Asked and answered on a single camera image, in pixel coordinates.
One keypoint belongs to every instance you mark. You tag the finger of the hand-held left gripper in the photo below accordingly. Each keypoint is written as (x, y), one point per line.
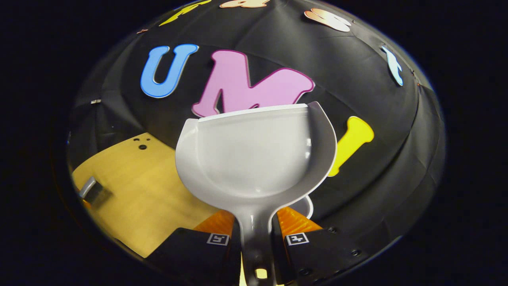
(101, 194)

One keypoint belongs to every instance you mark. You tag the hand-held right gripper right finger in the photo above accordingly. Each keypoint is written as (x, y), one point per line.
(317, 254)

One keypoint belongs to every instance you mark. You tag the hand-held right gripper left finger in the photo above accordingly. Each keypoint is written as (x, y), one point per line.
(198, 254)

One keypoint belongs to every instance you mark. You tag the small grey broom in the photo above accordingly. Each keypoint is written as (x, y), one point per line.
(87, 186)

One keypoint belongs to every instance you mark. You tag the white ribbed garbage bin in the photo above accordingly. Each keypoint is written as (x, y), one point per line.
(308, 206)

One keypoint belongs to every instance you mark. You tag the grey plastic dustpan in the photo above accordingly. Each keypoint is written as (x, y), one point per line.
(254, 159)

